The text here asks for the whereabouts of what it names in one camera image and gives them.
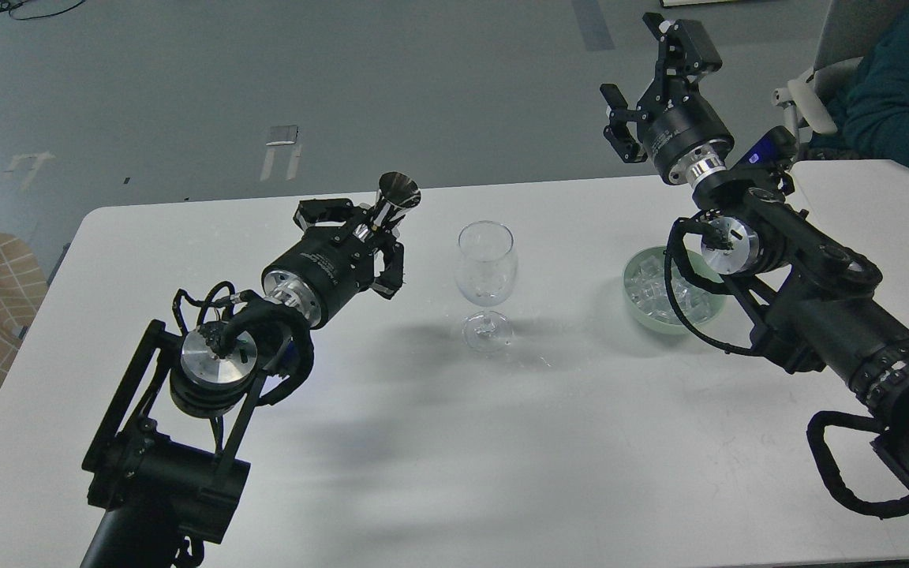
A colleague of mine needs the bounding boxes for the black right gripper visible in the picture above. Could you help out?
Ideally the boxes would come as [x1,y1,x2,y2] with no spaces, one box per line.
[600,12,735,185]

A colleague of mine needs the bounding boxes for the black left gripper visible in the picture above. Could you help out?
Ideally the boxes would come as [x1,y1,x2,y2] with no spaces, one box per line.
[262,198,405,328]

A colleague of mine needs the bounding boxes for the steel double jigger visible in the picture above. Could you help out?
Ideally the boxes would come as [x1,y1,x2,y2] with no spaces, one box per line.
[353,171,421,242]

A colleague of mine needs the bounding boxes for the green bowl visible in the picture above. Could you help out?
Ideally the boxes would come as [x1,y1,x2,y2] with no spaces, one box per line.
[623,246,728,335]

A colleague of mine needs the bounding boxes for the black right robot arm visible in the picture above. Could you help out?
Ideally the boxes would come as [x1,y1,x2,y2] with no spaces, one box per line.
[600,12,909,520]

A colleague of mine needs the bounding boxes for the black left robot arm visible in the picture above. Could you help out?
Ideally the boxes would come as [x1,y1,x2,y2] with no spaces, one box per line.
[80,191,420,567]

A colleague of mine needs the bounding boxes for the clear wine glass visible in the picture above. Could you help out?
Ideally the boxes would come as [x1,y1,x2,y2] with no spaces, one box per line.
[454,220,518,353]

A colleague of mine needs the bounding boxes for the clear ice cubes pile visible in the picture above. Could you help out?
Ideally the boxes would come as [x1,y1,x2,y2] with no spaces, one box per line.
[627,251,720,325]

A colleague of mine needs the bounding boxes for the silver floor socket plate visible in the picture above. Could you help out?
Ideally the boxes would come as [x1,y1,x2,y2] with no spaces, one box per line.
[264,125,299,148]

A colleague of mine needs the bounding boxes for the white office chair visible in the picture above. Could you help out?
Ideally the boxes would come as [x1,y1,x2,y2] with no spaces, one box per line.
[772,1,909,161]

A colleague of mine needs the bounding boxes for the person in teal sweater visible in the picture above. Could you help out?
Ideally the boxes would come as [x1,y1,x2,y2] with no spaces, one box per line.
[806,7,909,168]

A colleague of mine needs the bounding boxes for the black floor cables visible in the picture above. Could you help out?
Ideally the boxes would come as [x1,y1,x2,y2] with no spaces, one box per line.
[0,0,86,32]

